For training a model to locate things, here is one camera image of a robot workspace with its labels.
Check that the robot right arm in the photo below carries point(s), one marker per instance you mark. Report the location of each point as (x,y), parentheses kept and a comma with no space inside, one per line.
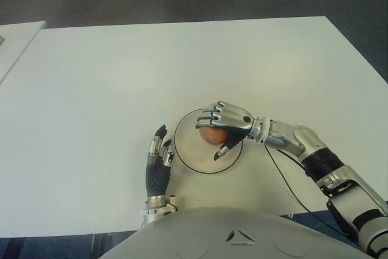
(318,153)

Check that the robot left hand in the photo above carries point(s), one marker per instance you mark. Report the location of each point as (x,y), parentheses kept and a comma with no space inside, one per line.
(156,177)

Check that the grey robot torso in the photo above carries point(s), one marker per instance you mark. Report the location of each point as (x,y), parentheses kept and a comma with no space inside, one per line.
(227,234)

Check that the red yellow apple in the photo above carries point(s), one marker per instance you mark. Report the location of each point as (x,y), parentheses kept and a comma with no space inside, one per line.
(212,136)

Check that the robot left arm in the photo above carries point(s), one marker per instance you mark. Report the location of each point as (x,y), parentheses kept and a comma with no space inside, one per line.
(156,210)

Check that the white plate with black rim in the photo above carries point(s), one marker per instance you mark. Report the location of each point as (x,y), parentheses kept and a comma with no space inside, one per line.
(194,156)

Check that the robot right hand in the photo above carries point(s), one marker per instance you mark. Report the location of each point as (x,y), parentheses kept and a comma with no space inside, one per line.
(233,118)

